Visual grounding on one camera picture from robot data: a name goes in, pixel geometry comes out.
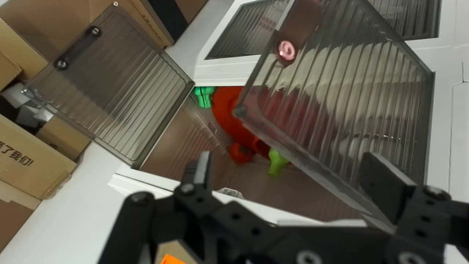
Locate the smoked ribbed cabinet door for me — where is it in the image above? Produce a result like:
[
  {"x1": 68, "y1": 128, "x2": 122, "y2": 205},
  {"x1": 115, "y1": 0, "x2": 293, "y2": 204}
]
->
[
  {"x1": 24, "y1": 3, "x2": 195, "y2": 170},
  {"x1": 204, "y1": 0, "x2": 293, "y2": 60},
  {"x1": 233, "y1": 0, "x2": 436, "y2": 230},
  {"x1": 368, "y1": 0, "x2": 442, "y2": 41}
]

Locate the white shelf cabinet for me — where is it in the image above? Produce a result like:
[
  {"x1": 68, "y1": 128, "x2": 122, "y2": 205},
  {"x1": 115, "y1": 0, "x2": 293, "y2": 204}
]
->
[{"x1": 24, "y1": 0, "x2": 469, "y2": 264}]

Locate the large orange toy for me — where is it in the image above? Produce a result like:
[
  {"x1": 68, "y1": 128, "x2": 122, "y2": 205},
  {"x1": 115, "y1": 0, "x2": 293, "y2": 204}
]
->
[{"x1": 211, "y1": 86, "x2": 273, "y2": 159}]

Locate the light green toy piece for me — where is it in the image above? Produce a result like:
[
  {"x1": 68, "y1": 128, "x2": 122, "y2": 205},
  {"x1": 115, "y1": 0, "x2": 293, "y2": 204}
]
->
[{"x1": 267, "y1": 148, "x2": 290, "y2": 177}]

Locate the stack of cardboard boxes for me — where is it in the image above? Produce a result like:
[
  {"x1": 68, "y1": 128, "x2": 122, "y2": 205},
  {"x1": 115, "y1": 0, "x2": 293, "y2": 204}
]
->
[{"x1": 0, "y1": 0, "x2": 209, "y2": 253}]

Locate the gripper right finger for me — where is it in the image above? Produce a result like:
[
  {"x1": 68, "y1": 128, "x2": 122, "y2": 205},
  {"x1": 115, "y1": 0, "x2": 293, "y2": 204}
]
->
[{"x1": 359, "y1": 152, "x2": 469, "y2": 264}]

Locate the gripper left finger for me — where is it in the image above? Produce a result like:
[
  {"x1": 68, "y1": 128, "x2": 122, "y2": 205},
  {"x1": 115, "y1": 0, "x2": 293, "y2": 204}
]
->
[{"x1": 98, "y1": 150, "x2": 293, "y2": 264}]

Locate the red toy tomato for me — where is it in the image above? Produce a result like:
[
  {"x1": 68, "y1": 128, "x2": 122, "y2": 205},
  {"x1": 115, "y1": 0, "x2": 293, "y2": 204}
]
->
[{"x1": 228, "y1": 142, "x2": 254, "y2": 165}]

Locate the white paper label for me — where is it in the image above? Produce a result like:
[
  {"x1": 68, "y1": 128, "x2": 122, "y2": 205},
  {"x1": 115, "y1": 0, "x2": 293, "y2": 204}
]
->
[{"x1": 214, "y1": 187, "x2": 245, "y2": 200}]

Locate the small orange object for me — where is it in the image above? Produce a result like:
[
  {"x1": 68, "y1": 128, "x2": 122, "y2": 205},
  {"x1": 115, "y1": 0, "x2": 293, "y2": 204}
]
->
[{"x1": 160, "y1": 254, "x2": 186, "y2": 264}]

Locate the black door handle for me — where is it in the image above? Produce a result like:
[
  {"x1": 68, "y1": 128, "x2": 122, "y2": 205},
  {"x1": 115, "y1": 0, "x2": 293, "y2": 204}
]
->
[
  {"x1": 273, "y1": 0, "x2": 325, "y2": 69},
  {"x1": 53, "y1": 26, "x2": 103, "y2": 71}
]

